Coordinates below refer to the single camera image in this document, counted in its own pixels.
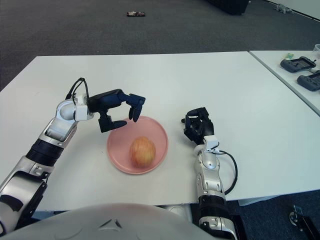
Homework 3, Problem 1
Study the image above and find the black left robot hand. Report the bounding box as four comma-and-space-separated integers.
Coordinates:
86, 88, 147, 133

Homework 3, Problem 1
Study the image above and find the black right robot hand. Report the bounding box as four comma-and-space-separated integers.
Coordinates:
181, 106, 215, 146

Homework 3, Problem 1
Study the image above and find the red yellow apple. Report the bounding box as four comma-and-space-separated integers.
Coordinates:
129, 136, 157, 168

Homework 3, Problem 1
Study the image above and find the pink round plate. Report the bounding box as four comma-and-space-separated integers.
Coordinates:
107, 115, 169, 175

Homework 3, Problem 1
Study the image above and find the grey handheld controller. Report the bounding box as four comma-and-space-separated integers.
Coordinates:
296, 72, 320, 92
279, 56, 316, 73

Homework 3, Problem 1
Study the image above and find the grey robot torso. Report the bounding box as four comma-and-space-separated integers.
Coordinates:
4, 202, 208, 240

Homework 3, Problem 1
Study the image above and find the black cabinet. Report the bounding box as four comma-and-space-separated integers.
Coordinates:
203, 0, 251, 16

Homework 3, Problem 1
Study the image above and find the black caster wheel stand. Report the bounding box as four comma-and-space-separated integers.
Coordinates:
289, 204, 320, 240

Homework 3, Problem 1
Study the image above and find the grey toy figure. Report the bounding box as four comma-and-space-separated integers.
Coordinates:
273, 3, 294, 13

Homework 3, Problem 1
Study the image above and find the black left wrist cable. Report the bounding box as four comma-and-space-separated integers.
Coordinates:
65, 77, 90, 106

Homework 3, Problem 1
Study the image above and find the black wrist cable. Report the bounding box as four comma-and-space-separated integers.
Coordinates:
65, 77, 90, 106
219, 149, 238, 195

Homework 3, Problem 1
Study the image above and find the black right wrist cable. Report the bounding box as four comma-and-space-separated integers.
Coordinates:
219, 149, 238, 195

